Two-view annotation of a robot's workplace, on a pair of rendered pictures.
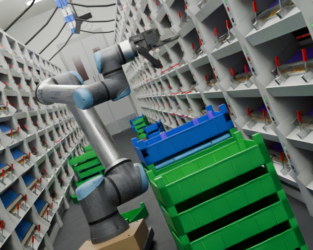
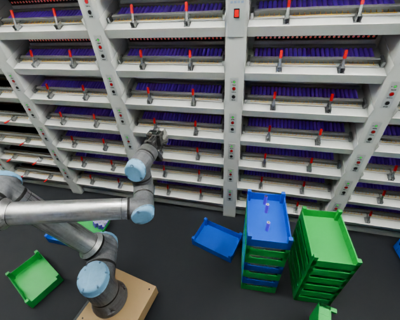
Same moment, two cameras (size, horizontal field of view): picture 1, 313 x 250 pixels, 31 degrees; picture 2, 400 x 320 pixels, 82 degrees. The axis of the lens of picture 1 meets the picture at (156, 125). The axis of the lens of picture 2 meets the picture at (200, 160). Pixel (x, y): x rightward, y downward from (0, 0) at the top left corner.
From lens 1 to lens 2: 2.19 m
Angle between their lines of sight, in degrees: 73
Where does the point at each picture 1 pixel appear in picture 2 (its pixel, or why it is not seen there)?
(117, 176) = (107, 253)
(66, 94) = (101, 214)
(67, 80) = (11, 185)
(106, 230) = (121, 299)
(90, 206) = (108, 293)
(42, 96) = (11, 223)
